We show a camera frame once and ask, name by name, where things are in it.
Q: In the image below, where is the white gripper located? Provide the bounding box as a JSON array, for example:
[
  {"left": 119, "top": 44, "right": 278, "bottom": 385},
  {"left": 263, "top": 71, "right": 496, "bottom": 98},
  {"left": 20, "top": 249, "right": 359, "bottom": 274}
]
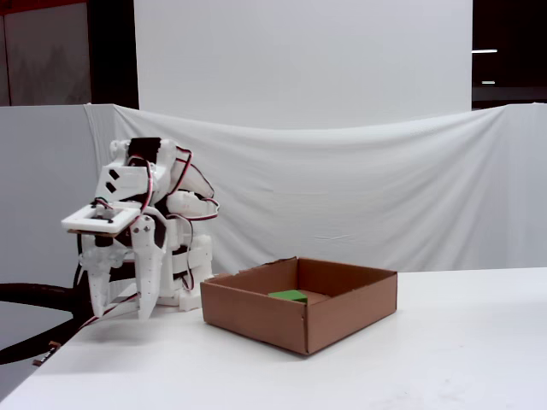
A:
[{"left": 79, "top": 165, "right": 168, "bottom": 320}]

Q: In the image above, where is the green cube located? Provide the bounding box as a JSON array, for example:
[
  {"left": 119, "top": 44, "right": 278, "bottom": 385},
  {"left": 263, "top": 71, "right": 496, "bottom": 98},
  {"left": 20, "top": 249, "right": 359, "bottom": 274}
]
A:
[{"left": 268, "top": 290, "right": 309, "bottom": 305}]

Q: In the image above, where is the brown cardboard box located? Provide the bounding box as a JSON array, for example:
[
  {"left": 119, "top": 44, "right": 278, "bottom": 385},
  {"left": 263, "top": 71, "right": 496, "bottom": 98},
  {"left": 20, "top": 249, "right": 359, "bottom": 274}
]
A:
[{"left": 199, "top": 256, "right": 399, "bottom": 355}]

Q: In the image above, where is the black curved chair armrest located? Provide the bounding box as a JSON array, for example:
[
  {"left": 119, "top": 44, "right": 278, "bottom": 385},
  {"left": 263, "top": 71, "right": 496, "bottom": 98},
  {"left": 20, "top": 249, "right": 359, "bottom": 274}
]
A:
[{"left": 0, "top": 281, "right": 97, "bottom": 366}]

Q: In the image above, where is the grey partition panel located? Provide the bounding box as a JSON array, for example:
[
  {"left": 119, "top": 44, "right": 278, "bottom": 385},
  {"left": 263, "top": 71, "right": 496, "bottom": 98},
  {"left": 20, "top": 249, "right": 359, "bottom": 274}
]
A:
[{"left": 0, "top": 105, "right": 96, "bottom": 288}]

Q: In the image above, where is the brown cabinet door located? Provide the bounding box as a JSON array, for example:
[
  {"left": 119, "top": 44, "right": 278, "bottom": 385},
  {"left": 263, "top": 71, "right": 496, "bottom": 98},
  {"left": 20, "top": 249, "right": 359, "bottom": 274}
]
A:
[{"left": 0, "top": 0, "right": 93, "bottom": 108}]

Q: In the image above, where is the white draped cloth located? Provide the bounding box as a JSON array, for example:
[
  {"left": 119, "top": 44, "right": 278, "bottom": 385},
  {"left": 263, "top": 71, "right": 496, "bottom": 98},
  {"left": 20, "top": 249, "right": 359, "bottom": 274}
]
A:
[{"left": 84, "top": 104, "right": 547, "bottom": 275}]

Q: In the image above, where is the white backdrop panel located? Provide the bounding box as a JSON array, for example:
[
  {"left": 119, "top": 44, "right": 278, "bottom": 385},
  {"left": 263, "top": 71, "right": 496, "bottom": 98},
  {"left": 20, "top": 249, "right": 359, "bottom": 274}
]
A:
[{"left": 133, "top": 0, "right": 474, "bottom": 130}]

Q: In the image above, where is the red white black cable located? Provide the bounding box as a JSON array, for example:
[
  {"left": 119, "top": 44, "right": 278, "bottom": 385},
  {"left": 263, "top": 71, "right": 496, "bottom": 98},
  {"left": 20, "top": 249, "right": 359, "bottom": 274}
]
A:
[{"left": 78, "top": 291, "right": 142, "bottom": 331}]

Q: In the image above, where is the white camera mount with board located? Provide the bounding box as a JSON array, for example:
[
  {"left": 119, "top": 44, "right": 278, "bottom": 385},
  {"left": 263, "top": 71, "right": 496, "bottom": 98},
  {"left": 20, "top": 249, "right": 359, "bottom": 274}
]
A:
[{"left": 61, "top": 203, "right": 142, "bottom": 237}]

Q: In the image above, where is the red black servo cable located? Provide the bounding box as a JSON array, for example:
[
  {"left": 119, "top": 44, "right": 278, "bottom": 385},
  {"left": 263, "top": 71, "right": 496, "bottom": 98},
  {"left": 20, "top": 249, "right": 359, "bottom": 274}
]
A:
[{"left": 127, "top": 147, "right": 221, "bottom": 224}]

